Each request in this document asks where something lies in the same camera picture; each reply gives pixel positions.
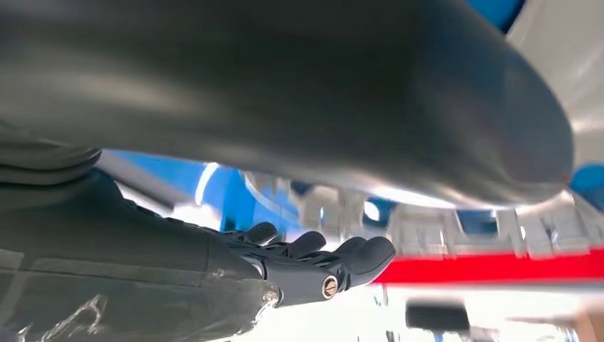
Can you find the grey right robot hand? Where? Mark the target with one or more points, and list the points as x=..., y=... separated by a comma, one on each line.
x=283, y=94

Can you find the black rectangular block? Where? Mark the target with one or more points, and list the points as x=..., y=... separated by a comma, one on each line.
x=436, y=316

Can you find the long red barrier belt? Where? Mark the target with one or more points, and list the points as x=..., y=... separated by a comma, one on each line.
x=495, y=268

